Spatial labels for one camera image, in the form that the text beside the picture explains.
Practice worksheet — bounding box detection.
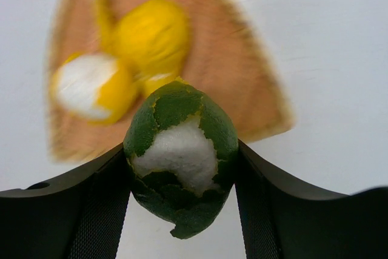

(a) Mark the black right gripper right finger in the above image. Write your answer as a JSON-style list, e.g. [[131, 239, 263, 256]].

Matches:
[[235, 143, 387, 259]]

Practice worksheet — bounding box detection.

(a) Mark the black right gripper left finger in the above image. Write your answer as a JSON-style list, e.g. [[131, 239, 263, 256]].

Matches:
[[1, 145, 130, 258]]

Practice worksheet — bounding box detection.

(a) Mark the green peeled fake lime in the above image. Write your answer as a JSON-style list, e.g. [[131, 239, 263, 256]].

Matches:
[[123, 79, 238, 240]]

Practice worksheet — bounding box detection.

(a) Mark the yellow peeled fake lemon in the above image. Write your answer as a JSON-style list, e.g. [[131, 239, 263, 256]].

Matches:
[[50, 53, 139, 124]]

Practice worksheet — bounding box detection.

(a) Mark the yellow fake pear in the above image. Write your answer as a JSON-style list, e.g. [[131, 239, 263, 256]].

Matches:
[[93, 0, 191, 97]]

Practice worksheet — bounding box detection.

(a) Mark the woven bamboo fruit bowl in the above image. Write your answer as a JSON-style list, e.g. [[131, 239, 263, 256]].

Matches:
[[45, 0, 296, 163]]

